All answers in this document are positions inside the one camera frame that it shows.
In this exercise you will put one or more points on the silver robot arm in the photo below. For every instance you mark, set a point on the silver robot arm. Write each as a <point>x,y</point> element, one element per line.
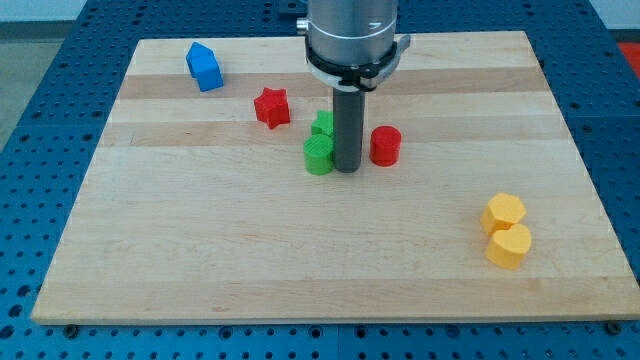
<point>349,32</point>

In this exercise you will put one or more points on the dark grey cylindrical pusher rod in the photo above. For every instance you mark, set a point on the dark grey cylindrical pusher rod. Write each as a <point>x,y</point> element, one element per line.
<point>348,122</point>

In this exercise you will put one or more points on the yellow hexagon block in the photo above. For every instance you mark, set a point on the yellow hexagon block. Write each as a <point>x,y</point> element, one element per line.
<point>502,211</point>

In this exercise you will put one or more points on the wooden board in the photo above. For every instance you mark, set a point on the wooden board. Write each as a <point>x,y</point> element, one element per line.
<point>194,212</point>

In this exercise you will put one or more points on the green star block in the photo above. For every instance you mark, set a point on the green star block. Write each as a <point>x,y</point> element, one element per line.
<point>323,124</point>

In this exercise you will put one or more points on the red cylinder block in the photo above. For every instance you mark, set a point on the red cylinder block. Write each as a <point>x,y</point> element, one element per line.
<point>385,144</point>

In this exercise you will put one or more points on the yellow heart block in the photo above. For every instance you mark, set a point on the yellow heart block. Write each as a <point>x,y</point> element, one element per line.
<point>508,248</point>

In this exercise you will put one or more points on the green cylinder block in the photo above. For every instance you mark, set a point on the green cylinder block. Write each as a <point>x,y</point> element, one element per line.
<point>318,154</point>

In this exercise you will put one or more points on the red star block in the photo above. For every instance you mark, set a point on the red star block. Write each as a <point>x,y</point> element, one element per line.
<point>272,108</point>

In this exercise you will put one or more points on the blue cube block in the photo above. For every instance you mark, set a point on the blue cube block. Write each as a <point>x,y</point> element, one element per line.
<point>206,71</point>

